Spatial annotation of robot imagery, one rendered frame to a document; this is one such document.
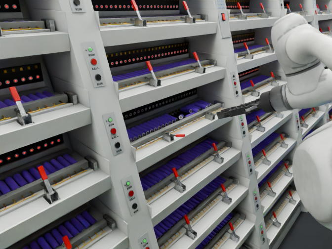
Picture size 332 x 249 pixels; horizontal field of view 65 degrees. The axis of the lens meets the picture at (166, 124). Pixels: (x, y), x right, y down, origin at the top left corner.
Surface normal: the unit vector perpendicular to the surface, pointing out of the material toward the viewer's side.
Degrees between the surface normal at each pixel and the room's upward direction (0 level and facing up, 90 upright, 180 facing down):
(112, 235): 21
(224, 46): 90
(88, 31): 90
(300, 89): 92
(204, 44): 90
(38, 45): 110
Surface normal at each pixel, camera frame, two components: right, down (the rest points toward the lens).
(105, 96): 0.70, -0.02
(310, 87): -0.61, 0.28
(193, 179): 0.03, -0.90
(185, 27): 0.74, 0.31
